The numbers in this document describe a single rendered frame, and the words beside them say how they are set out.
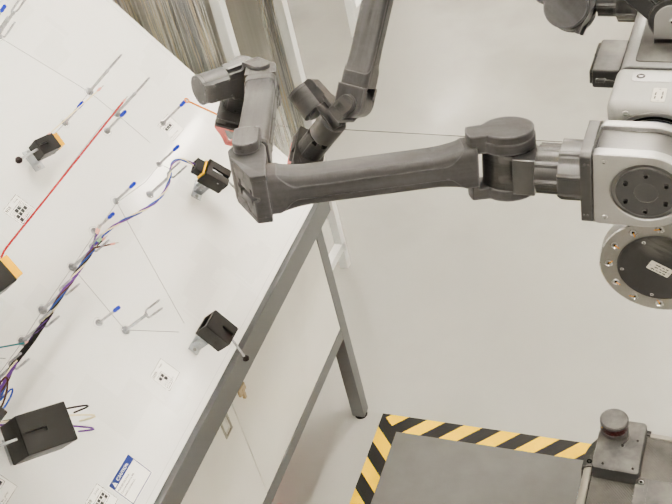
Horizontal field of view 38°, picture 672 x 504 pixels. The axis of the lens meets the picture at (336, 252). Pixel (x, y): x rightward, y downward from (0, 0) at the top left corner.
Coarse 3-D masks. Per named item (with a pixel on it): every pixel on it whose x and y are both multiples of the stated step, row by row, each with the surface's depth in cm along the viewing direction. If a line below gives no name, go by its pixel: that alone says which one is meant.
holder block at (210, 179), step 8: (208, 160) 211; (208, 168) 209; (216, 168) 211; (224, 168) 212; (208, 176) 209; (216, 176) 210; (224, 176) 212; (208, 184) 211; (216, 184) 211; (224, 184) 211; (216, 192) 213
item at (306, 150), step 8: (304, 128) 203; (304, 136) 198; (296, 144) 200; (304, 144) 198; (312, 144) 196; (296, 152) 199; (304, 152) 199; (312, 152) 198; (320, 152) 198; (296, 160) 198; (304, 160) 199; (312, 160) 200; (320, 160) 201
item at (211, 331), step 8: (216, 312) 194; (208, 320) 192; (216, 320) 193; (224, 320) 194; (200, 328) 194; (208, 328) 191; (216, 328) 192; (224, 328) 194; (232, 328) 195; (200, 336) 194; (208, 336) 193; (216, 336) 192; (224, 336) 192; (232, 336) 194; (192, 344) 199; (200, 344) 198; (216, 344) 194; (224, 344) 193; (240, 352) 197
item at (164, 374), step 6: (162, 360) 193; (156, 366) 192; (162, 366) 192; (168, 366) 193; (156, 372) 191; (162, 372) 192; (168, 372) 193; (174, 372) 194; (156, 378) 191; (162, 378) 191; (168, 378) 192; (174, 378) 193; (162, 384) 191; (168, 384) 192; (168, 390) 191
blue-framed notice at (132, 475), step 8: (128, 456) 180; (128, 464) 179; (136, 464) 180; (120, 472) 178; (128, 472) 179; (136, 472) 180; (144, 472) 181; (152, 472) 182; (112, 480) 176; (120, 480) 177; (128, 480) 178; (136, 480) 179; (144, 480) 180; (112, 488) 176; (120, 488) 176; (128, 488) 177; (136, 488) 178; (128, 496) 177; (136, 496) 178
